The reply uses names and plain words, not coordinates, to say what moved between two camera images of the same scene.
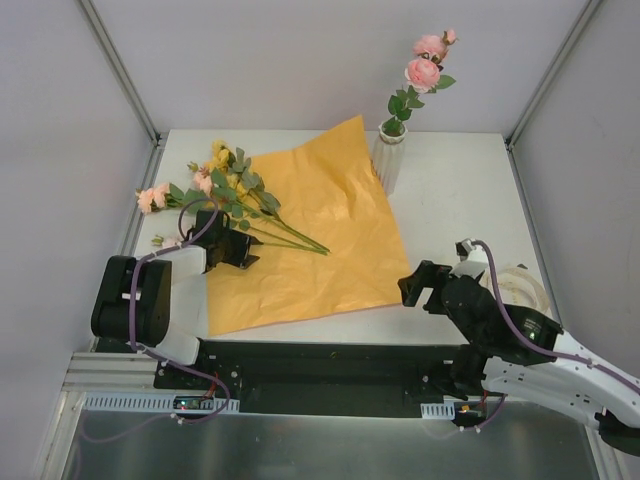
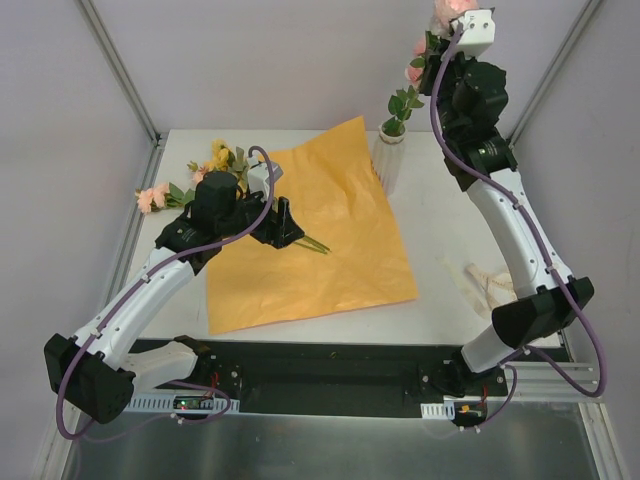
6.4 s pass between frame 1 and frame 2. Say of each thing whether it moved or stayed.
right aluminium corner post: stayed
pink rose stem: stayed
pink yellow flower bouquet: stayed
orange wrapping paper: stayed
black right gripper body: moved
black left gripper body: moved
